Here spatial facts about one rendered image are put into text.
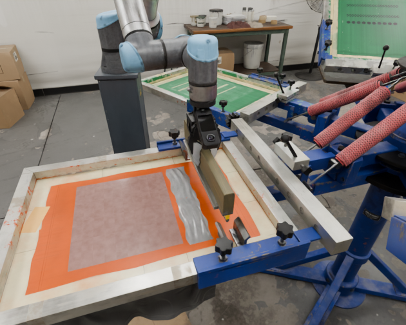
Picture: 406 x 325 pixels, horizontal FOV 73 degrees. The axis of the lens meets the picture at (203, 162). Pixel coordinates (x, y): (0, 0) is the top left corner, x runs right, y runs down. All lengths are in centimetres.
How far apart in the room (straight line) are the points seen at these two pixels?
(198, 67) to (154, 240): 48
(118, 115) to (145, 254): 77
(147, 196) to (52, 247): 30
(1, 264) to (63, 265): 14
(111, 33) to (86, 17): 322
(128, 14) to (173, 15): 378
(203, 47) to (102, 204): 57
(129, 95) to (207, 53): 69
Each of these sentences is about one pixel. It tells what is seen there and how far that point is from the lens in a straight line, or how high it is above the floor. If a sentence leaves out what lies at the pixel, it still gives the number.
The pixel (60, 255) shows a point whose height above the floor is 96.
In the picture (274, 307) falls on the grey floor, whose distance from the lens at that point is 181.
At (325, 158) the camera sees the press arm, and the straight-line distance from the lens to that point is 104.
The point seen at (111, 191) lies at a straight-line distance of 99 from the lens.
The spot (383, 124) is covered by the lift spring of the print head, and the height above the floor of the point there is 116.
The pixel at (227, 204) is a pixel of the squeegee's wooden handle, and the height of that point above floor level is 110.
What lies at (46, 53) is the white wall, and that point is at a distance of 465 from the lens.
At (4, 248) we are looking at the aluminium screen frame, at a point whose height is 99.
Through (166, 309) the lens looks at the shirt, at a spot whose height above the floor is 73.
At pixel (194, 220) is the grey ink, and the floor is 96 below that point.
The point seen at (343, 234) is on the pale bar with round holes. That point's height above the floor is 104.
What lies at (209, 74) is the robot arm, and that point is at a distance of 70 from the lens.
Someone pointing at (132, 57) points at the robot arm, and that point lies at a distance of 74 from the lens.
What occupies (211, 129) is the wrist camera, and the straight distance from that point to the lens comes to 72.
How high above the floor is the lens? 158
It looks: 36 degrees down
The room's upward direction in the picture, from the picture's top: straight up
